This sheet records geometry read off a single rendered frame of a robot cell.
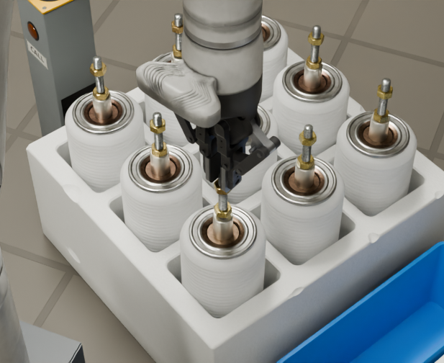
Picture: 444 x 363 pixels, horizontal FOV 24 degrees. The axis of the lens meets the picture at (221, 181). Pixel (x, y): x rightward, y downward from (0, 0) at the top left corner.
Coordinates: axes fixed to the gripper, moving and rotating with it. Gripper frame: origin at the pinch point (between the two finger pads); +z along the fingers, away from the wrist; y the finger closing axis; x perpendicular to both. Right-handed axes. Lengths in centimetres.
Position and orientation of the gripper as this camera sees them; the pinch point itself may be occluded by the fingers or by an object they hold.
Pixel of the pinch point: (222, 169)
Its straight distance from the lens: 107.8
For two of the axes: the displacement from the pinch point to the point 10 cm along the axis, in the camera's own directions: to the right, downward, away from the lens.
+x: -6.6, 5.6, -5.0
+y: -7.5, -4.9, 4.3
